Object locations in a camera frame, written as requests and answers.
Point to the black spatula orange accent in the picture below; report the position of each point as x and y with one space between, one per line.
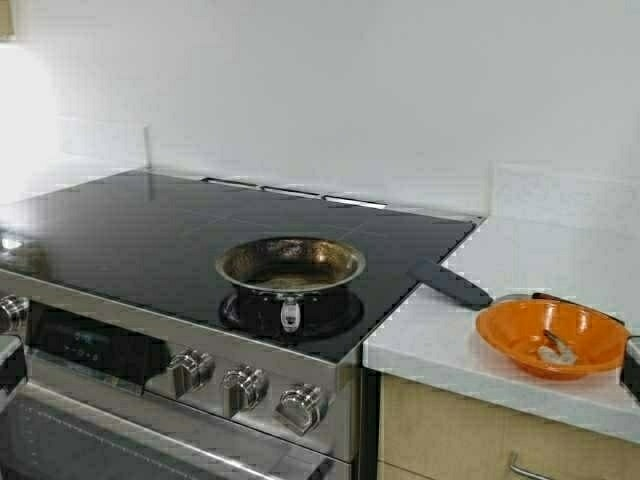
463 291

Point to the orange plastic bowl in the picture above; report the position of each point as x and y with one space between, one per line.
515 330

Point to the raw grey shrimp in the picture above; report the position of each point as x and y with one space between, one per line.
559 353

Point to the steel frying pan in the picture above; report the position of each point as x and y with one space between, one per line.
291 287

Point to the middle steel stove knob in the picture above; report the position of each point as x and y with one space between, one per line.
242 389

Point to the steel stove knob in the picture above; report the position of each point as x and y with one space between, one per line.
189 371
301 408
242 389

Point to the right steel stove knob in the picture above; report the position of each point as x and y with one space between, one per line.
301 408

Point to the left steel stove knob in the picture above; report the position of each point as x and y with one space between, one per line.
189 371

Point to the stainless steel electric range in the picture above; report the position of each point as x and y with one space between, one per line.
120 274

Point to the wooden base cabinet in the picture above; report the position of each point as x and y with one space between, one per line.
427 433

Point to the far left steel knob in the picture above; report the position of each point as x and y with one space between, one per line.
14 312

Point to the black object at left edge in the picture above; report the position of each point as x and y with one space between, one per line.
13 363

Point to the black appliance at right edge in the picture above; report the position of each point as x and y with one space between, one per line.
630 371

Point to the steel drawer handle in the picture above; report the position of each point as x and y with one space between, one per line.
516 469

